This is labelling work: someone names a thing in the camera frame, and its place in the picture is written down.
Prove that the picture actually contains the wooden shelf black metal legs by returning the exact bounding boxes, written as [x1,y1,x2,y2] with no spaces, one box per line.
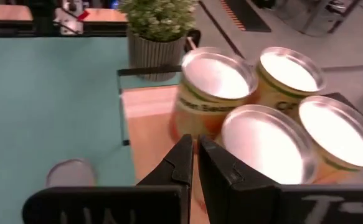
[116,64,363,224]

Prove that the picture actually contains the black hazard-striped floor mat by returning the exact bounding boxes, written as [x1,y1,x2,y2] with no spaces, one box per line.
[220,0,272,32]

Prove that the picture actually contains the green can with face label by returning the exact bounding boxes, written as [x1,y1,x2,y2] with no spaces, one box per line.
[215,104,319,187]

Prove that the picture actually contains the green table mat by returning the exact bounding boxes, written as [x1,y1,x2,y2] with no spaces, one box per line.
[0,36,182,224]

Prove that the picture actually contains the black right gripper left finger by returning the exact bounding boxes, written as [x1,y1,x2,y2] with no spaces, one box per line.
[136,134,195,224]

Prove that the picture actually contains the orange tuna can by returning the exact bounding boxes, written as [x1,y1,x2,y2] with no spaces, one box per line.
[45,158,97,188]

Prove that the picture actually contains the tall can orange green label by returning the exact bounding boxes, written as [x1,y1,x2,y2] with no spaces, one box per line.
[296,95,363,184]

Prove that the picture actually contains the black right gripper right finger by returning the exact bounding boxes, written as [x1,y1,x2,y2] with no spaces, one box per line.
[198,134,283,224]

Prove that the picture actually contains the artificial plant grey ribbed pot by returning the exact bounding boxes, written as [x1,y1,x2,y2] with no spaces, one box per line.
[118,0,197,82]

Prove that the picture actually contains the green beans can orange label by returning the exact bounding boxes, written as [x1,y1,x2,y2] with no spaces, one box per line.
[168,46,259,147]

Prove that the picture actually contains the tall can yellow label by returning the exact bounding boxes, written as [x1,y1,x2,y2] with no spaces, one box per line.
[252,46,327,121]

